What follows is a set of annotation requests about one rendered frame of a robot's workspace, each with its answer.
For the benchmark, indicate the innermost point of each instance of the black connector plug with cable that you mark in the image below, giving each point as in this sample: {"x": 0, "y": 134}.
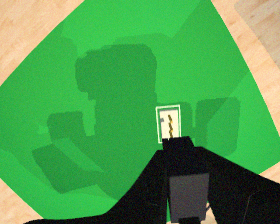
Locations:
{"x": 187, "y": 181}

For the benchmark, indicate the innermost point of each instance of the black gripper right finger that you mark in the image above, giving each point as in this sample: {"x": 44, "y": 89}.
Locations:
{"x": 237, "y": 195}

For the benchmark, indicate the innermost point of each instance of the green circuit board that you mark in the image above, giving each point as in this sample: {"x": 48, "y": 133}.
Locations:
{"x": 85, "y": 112}

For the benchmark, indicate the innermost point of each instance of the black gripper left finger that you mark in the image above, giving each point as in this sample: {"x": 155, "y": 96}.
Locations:
{"x": 144, "y": 203}

